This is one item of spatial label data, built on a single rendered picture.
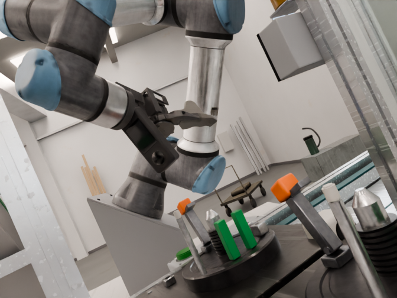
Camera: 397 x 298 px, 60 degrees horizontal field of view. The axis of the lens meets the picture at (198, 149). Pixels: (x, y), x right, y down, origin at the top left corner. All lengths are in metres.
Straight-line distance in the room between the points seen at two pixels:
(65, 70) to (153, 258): 0.58
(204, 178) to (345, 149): 5.01
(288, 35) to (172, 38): 11.06
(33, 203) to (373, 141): 0.39
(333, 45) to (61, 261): 0.38
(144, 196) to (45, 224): 0.75
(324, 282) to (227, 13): 0.62
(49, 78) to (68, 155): 10.40
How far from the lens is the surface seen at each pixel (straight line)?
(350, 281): 0.30
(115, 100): 0.55
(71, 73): 0.52
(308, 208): 0.32
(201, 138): 0.87
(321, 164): 5.60
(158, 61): 11.21
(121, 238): 0.94
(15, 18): 0.63
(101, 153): 10.71
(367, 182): 0.83
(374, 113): 0.46
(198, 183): 0.89
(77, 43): 0.52
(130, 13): 0.78
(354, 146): 5.90
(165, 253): 0.94
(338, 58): 0.47
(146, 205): 0.95
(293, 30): 0.47
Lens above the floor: 1.12
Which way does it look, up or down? 2 degrees up
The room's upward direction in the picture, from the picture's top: 25 degrees counter-clockwise
